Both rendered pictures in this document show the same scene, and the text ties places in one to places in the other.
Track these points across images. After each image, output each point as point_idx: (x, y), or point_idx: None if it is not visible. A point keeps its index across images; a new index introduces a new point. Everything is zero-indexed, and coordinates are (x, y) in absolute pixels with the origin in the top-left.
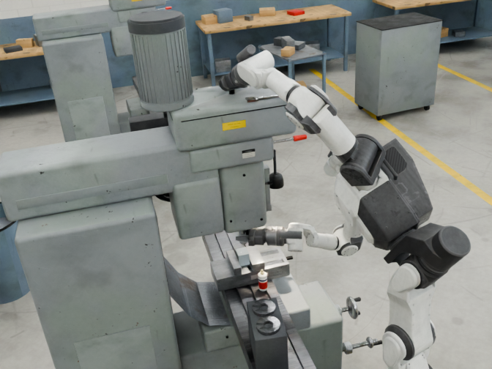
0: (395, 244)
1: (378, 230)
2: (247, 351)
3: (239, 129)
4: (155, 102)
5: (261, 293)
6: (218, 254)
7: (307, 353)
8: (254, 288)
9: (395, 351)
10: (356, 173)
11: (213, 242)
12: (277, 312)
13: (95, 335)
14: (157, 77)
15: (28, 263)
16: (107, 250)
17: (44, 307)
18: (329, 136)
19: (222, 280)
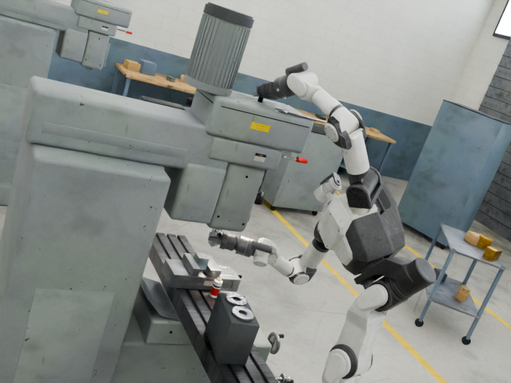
0: (369, 267)
1: (360, 251)
2: (204, 340)
3: (261, 133)
4: (205, 80)
5: (212, 299)
6: (166, 257)
7: (260, 355)
8: (204, 293)
9: (341, 367)
10: (363, 194)
11: (160, 247)
12: (247, 306)
13: (59, 286)
14: (217, 60)
15: (37, 185)
16: (115, 199)
17: (27, 238)
18: (355, 154)
19: (179, 276)
